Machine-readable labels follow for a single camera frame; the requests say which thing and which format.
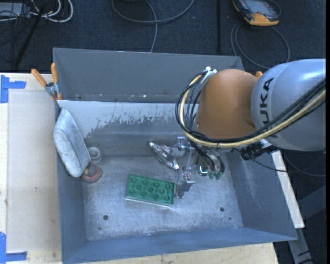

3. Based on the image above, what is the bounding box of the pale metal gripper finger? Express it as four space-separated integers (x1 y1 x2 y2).
171 136 188 171
176 172 195 199

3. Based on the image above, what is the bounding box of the dark green flat block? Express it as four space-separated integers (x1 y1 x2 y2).
125 174 176 207

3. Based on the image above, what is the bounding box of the grey metal bin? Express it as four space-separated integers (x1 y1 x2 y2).
52 47 299 264

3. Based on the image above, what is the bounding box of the small clear plastic cup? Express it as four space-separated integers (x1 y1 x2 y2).
87 145 103 164

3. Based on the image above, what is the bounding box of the red-brown round thing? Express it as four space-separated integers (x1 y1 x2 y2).
80 164 103 184

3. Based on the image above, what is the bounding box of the white oblong padded case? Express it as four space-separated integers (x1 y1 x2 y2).
52 108 92 178

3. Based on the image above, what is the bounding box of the pale wood flat board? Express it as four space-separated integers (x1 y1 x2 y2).
6 89 62 259

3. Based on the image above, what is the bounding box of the black cylinder on white bracket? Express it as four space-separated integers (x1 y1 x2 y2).
240 141 276 161

